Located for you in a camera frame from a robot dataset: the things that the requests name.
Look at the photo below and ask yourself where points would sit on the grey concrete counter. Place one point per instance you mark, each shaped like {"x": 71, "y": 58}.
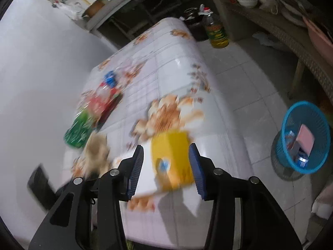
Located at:
{"x": 117, "y": 2}

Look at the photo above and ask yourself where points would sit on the stack of plates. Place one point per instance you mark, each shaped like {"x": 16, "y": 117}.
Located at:
{"x": 291, "y": 13}

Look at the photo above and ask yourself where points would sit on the white plastic bag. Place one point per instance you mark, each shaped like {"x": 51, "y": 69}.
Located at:
{"x": 67, "y": 9}

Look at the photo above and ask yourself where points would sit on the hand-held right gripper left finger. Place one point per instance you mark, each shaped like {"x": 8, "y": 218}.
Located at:
{"x": 135, "y": 172}

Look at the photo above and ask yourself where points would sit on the small blue white packet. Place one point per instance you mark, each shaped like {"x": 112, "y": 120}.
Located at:
{"x": 110, "y": 78}

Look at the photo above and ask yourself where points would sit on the pink box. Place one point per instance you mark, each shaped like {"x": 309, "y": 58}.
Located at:
{"x": 307, "y": 139}

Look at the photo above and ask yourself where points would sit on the white bowl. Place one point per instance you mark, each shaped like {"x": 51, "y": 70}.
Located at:
{"x": 247, "y": 1}

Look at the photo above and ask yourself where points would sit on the yellow box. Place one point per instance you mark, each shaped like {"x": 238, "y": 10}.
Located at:
{"x": 171, "y": 151}

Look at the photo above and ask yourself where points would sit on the blue mesh basket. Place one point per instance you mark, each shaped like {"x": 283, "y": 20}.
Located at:
{"x": 288, "y": 119}

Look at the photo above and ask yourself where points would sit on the grey perforated shelf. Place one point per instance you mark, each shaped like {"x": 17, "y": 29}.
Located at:
{"x": 286, "y": 36}

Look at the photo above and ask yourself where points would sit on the beige cloth item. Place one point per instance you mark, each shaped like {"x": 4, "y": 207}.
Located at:
{"x": 97, "y": 148}

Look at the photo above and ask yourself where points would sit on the white cloth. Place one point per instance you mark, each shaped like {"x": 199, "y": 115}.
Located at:
{"x": 265, "y": 39}

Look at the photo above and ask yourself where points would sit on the dark pot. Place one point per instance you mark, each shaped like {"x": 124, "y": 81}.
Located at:
{"x": 192, "y": 18}

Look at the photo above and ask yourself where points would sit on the pale pink plastic bag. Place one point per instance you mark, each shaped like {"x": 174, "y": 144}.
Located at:
{"x": 324, "y": 203}

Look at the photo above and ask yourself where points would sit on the pink plastic basin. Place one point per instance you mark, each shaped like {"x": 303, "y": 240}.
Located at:
{"x": 320, "y": 41}

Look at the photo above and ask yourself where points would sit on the cooking oil bottle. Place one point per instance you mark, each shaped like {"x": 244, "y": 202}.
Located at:
{"x": 216, "y": 31}

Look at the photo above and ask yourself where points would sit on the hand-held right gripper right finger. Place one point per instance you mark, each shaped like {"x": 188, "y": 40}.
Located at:
{"x": 198, "y": 172}

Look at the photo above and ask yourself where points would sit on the green packet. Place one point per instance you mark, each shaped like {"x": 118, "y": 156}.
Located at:
{"x": 78, "y": 132}

